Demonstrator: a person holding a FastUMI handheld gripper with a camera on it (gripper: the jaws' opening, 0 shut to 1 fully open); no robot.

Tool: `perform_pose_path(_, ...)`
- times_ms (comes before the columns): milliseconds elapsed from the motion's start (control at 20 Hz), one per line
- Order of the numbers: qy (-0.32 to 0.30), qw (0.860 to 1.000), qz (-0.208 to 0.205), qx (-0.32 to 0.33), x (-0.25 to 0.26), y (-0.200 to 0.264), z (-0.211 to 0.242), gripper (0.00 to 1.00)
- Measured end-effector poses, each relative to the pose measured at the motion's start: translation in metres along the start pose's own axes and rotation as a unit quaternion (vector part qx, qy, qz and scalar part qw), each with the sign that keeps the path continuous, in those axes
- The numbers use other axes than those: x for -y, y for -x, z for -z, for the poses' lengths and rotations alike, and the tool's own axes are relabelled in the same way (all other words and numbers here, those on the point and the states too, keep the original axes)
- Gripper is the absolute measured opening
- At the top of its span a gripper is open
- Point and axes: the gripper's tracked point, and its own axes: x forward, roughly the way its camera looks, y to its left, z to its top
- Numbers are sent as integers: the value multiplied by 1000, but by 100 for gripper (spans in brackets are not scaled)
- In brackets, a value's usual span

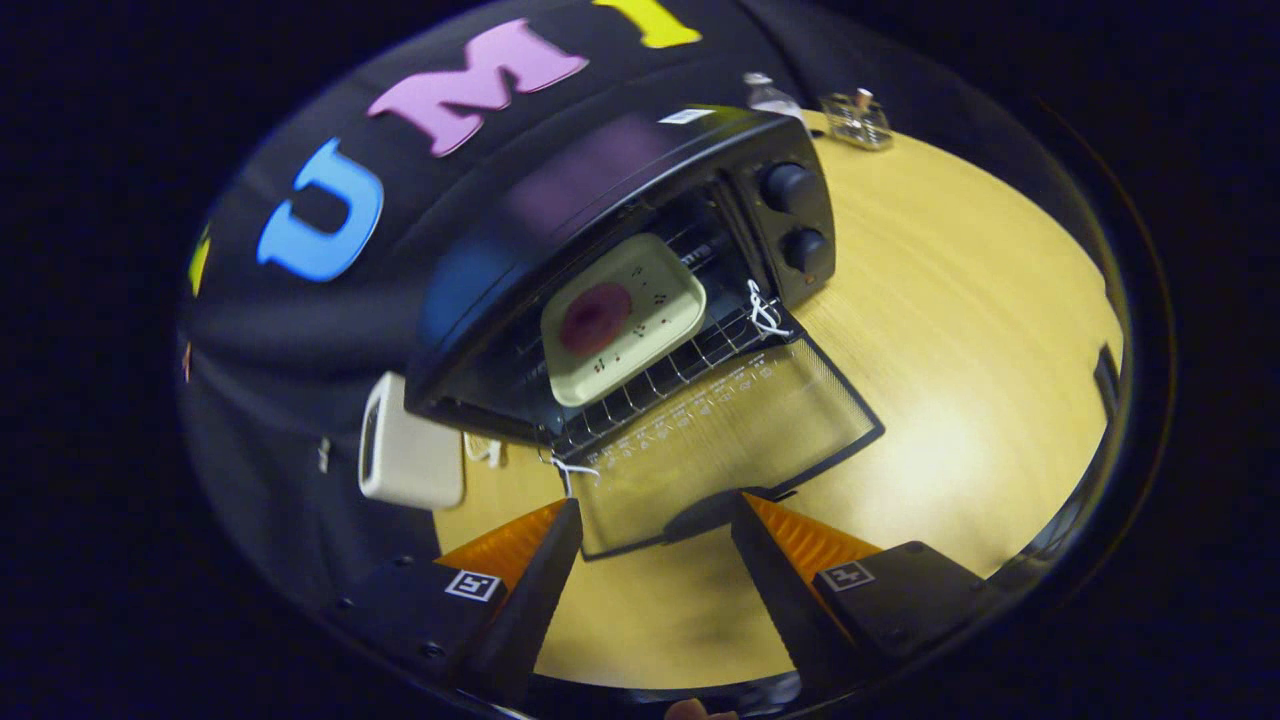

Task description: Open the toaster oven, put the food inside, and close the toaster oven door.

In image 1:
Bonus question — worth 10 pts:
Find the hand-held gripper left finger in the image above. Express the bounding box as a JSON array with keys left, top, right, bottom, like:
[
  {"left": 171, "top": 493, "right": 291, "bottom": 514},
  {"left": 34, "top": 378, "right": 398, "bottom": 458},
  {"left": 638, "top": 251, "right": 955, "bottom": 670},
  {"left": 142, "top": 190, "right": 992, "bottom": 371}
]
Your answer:
[{"left": 340, "top": 497, "right": 585, "bottom": 706}]

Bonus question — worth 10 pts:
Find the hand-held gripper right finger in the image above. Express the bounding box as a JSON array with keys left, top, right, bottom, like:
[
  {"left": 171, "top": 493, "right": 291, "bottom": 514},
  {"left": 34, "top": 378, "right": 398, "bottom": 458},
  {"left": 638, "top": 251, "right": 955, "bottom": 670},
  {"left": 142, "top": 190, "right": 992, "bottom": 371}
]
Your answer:
[{"left": 730, "top": 491, "right": 1001, "bottom": 691}]

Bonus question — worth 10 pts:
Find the round pink food slice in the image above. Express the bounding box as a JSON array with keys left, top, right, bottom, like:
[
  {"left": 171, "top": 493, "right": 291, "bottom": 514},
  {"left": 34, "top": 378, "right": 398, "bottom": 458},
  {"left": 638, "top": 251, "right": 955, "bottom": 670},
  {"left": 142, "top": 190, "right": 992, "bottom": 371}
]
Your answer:
[{"left": 558, "top": 281, "right": 634, "bottom": 357}]

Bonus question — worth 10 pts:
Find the cream square plate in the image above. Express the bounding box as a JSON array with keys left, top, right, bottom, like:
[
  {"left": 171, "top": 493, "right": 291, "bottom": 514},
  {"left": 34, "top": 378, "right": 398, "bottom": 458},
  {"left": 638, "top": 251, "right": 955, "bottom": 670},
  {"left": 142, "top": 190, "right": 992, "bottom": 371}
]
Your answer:
[{"left": 540, "top": 233, "right": 708, "bottom": 408}]

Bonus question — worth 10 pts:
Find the black toaster oven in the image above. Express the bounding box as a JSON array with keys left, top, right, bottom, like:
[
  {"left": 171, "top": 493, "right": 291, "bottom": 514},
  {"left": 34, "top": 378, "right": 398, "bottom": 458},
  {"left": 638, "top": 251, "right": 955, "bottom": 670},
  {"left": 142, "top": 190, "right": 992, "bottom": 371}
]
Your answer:
[{"left": 403, "top": 105, "right": 887, "bottom": 563}]

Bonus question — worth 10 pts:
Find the white bread toaster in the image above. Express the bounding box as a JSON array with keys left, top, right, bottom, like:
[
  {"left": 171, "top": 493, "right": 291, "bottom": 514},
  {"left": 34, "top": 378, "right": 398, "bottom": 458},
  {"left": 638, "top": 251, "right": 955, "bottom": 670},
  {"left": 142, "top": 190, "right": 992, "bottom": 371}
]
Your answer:
[{"left": 358, "top": 371, "right": 467, "bottom": 511}]

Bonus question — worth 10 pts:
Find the clear bottle with white label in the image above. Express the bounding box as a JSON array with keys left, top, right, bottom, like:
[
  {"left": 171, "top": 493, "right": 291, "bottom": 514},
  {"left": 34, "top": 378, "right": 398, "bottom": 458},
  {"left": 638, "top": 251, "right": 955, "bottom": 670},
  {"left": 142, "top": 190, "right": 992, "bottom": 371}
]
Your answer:
[{"left": 742, "top": 72, "right": 806, "bottom": 126}]

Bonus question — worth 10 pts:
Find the metal wire basket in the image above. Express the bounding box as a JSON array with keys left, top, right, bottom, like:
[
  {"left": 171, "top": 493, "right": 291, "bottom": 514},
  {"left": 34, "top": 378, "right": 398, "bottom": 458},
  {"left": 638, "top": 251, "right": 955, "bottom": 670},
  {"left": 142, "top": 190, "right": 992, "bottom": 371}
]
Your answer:
[{"left": 820, "top": 88, "right": 895, "bottom": 152}]

